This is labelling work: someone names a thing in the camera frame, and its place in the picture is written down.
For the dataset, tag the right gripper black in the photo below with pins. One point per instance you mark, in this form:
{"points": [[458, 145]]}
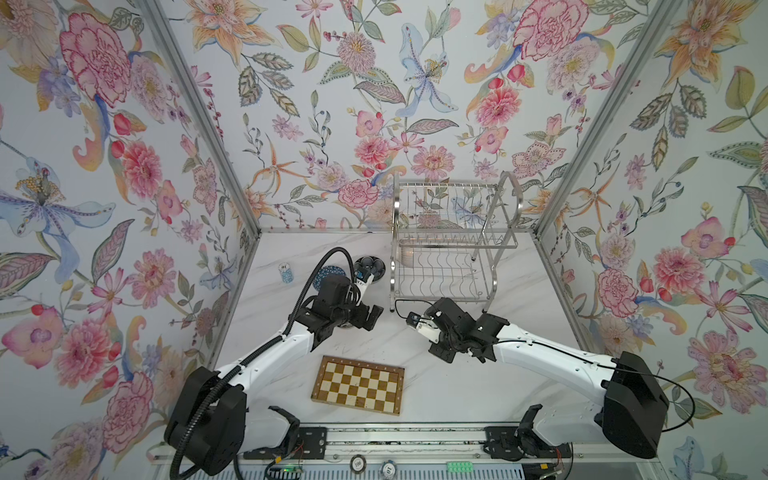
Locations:
{"points": [[439, 353]]}

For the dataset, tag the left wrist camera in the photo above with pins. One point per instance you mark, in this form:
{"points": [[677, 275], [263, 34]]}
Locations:
{"points": [[363, 280]]}

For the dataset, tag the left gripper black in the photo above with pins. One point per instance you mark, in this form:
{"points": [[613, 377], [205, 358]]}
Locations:
{"points": [[373, 317]]}

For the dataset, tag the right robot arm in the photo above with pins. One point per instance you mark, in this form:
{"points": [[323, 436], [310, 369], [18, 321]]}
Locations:
{"points": [[623, 404]]}

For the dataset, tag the wooden chessboard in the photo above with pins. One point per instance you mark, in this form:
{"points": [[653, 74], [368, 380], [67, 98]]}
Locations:
{"points": [[359, 385]]}

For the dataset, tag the round gauge right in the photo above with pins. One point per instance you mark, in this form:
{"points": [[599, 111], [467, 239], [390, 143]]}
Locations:
{"points": [[388, 470]]}

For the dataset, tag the steel wire dish rack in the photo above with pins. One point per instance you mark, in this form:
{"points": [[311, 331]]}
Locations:
{"points": [[460, 231]]}

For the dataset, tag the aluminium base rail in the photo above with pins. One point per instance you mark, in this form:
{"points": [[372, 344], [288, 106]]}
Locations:
{"points": [[400, 442]]}

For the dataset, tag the round gauge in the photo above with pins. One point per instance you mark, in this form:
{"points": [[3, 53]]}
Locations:
{"points": [[388, 470], [358, 464]]}

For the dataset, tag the green connector block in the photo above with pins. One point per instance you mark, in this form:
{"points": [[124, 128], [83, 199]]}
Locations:
{"points": [[459, 467]]}

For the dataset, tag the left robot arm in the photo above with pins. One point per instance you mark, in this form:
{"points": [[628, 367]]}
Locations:
{"points": [[213, 423]]}

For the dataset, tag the round gauge left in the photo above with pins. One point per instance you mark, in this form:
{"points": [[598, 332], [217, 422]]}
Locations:
{"points": [[358, 464]]}

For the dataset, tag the dark petal pattern bowl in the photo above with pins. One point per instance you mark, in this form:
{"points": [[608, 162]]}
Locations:
{"points": [[372, 263]]}

